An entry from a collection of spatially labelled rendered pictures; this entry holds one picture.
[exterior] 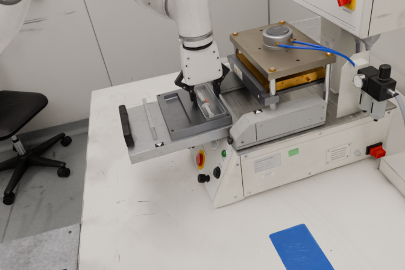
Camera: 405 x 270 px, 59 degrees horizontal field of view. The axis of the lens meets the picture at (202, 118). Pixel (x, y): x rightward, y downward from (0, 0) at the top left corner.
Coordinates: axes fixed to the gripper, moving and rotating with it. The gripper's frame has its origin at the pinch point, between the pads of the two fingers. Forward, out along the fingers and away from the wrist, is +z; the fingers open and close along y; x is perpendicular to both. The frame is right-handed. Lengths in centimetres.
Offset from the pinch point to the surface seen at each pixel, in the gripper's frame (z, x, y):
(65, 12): 13, 156, -47
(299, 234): 26.5, -32.4, 11.5
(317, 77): -2.5, -10.2, 27.9
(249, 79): -3.6, -4.6, 11.5
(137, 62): 57, 154, -12
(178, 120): 3.5, -3.3, -9.1
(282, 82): -3.9, -10.3, 18.0
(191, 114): 2.0, -4.5, -5.5
